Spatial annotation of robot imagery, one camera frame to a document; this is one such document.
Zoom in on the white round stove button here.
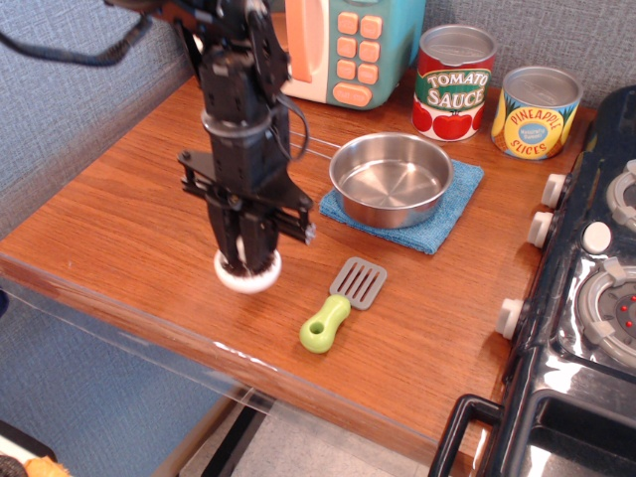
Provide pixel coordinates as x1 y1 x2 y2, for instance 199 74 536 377
581 222 612 254

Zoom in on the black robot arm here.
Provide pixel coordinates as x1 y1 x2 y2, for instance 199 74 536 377
118 1 314 278

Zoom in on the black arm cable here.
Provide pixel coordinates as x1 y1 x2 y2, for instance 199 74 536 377
0 14 153 69

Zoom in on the steel pan with wire handle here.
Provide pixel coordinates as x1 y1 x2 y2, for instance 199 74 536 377
319 132 455 230

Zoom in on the pineapple slices can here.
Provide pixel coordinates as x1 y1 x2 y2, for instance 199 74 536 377
491 66 583 161

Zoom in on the black toy stove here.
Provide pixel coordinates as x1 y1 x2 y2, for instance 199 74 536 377
429 86 635 476

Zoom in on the white stove knob lower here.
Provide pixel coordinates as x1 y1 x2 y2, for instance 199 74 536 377
495 298 524 340

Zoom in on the toy microwave teal and orange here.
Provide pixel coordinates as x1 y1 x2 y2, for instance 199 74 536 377
270 0 426 110

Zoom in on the white stove knob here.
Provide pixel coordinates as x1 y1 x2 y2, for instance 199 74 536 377
527 212 554 248
541 174 567 209
495 298 524 340

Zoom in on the white stove knob middle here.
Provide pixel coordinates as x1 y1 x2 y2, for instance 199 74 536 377
527 212 554 248

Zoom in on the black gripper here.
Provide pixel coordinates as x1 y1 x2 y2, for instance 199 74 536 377
178 111 315 274

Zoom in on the white toy mushroom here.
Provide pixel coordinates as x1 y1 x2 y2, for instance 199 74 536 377
214 238 282 295

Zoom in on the white stove knob upper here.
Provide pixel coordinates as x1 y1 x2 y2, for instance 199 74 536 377
541 174 567 209

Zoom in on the blue cloth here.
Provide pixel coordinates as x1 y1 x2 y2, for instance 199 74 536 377
319 160 484 255

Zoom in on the green handled grey spatula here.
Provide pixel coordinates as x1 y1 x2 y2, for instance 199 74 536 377
299 256 388 354

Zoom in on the orange object bottom left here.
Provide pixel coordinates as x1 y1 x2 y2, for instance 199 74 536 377
1 455 71 477

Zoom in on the tomato sauce can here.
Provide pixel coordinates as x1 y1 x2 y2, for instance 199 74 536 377
411 24 498 142

